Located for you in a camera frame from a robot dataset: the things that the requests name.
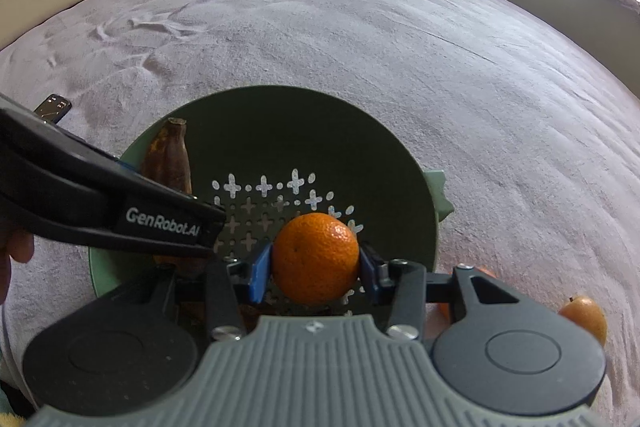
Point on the person's left hand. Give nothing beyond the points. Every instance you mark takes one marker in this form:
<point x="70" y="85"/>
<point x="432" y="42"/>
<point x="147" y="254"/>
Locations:
<point x="21" y="247"/>

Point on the green colander bowl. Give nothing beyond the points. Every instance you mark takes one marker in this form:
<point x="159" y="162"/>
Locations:
<point x="300" y="142"/>

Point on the brown overripe banana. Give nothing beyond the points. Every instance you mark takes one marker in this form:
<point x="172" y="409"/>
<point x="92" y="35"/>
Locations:
<point x="167" y="157"/>

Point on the orange yellow mango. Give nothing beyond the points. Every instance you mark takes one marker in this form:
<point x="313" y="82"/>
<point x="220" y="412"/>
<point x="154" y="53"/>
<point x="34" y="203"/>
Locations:
<point x="585" y="318"/>

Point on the teal and yellow cloth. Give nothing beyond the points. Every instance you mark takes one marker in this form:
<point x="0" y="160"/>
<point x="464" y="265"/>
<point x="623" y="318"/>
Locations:
<point x="12" y="409"/>

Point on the orange mandarin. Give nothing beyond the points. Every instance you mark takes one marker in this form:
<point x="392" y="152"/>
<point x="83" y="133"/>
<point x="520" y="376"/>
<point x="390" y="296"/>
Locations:
<point x="315" y="259"/>
<point x="487" y="273"/>

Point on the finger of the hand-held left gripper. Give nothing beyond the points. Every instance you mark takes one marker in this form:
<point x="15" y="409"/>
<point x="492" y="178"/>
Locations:
<point x="150" y="179"/>
<point x="185" y="249"/>

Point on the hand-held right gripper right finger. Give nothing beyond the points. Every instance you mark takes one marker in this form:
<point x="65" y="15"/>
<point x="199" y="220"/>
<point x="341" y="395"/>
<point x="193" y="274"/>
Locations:
<point x="369" y="272"/>

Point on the black smartphone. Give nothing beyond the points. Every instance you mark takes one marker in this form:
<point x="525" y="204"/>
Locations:
<point x="52" y="108"/>

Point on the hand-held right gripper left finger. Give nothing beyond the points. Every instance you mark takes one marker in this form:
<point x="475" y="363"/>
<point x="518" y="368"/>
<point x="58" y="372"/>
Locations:
<point x="260" y="274"/>

